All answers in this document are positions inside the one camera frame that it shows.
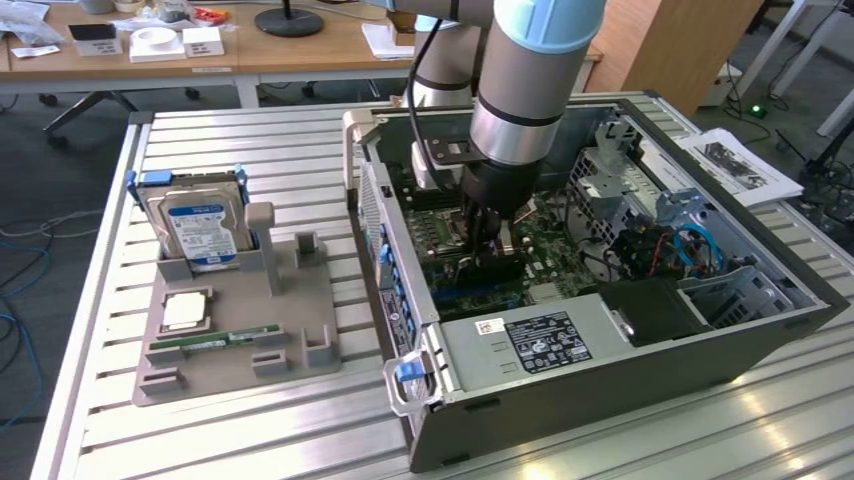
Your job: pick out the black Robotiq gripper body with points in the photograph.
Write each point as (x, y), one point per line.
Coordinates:
(504, 187)

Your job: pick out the black low-profile graphics card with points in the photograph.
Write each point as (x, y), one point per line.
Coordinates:
(497, 275)

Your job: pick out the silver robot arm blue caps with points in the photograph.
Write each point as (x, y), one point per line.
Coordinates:
(528, 75)

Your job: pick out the CPU socket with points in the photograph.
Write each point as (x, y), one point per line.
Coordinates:
(457, 225)

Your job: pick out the metal socket cover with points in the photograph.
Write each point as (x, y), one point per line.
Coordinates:
(528, 212)

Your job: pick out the green motherboard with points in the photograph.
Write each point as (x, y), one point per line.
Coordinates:
(557, 265)

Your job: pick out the silver chipset heatsink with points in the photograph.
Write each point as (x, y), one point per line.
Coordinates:
(549, 295)

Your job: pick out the long blue expansion slot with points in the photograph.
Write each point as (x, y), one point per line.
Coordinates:
(446, 295)

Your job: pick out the blue slot latch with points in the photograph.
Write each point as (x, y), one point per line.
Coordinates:
(384, 245)

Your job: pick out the silver perforated drive cage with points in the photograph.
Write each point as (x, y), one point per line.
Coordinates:
(601, 210)

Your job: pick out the grey power supply unit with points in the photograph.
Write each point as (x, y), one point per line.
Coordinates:
(481, 350)

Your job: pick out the white papers pile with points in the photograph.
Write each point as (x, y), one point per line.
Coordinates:
(384, 47)

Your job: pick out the open grey PC case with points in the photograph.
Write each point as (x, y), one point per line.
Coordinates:
(601, 400)

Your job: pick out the stack of printed papers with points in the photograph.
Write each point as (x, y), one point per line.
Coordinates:
(734, 165)

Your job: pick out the silver disk bay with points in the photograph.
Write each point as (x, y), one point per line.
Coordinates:
(734, 300)

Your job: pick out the brown cardboard box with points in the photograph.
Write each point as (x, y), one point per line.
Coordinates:
(401, 22)

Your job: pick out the grey plastic parts rack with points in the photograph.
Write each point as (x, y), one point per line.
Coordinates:
(247, 310)

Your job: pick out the device with green light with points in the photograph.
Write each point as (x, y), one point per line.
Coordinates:
(757, 109)

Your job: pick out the wooden cabinet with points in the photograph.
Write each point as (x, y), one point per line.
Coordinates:
(708, 45)

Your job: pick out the hard disk in blue caddy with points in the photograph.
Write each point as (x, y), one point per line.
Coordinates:
(201, 235)

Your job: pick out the black round lamp base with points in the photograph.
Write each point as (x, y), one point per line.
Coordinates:
(290, 25)

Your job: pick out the silver CPU chip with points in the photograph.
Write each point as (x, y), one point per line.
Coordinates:
(183, 312)

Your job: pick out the green RAM stick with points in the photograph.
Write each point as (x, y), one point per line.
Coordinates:
(201, 341)

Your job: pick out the white cube box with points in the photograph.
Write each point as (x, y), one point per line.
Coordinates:
(203, 40)

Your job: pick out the red small item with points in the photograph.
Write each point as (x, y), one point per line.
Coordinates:
(213, 16)

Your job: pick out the flat white box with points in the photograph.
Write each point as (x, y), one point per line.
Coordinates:
(157, 56)

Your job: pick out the dark plastic bag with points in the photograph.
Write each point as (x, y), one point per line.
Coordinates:
(173, 12)

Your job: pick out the white tape roll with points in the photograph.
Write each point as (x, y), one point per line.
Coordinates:
(142, 37)

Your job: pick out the black chair base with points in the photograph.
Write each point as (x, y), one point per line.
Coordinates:
(75, 112)

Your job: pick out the white bowl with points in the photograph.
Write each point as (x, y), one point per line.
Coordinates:
(130, 5)

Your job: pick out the white box black top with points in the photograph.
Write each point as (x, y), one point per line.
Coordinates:
(97, 47)

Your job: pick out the grey cup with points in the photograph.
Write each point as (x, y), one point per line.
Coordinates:
(99, 6)

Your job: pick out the white printed card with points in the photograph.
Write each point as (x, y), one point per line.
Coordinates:
(34, 51)

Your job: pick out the clear plastic bag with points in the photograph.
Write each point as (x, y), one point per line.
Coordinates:
(27, 22)

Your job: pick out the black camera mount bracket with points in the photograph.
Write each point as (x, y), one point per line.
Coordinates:
(437, 150)

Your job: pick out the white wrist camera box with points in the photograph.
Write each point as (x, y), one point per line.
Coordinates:
(424, 170)

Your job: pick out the white wall box red button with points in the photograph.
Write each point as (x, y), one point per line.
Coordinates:
(724, 87)

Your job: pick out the white table frame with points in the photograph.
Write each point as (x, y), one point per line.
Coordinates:
(840, 112)

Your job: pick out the wooden desk white frame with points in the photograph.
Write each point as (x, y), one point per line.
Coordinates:
(67, 67)

